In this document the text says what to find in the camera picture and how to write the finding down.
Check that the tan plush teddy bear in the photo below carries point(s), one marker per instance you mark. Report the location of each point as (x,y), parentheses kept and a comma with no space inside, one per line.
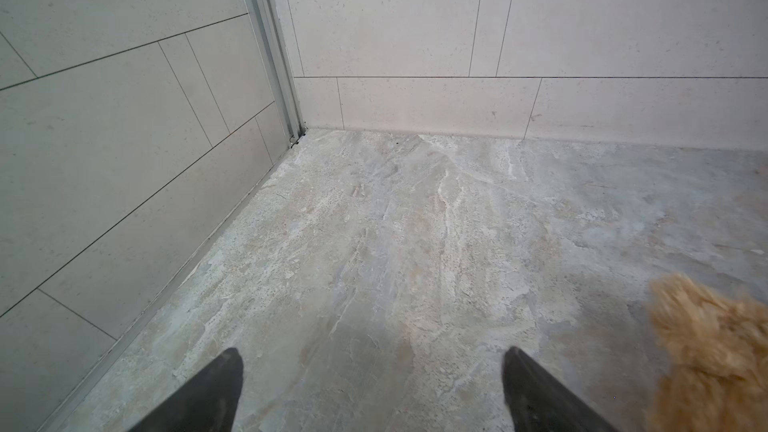
(717,347)

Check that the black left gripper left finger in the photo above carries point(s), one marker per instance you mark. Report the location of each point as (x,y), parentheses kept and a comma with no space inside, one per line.
(206,402)

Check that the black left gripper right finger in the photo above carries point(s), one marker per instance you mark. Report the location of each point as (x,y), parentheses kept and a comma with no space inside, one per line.
(537,401)

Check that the aluminium left corner post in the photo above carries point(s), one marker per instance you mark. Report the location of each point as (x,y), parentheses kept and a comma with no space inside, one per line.
(265,23)

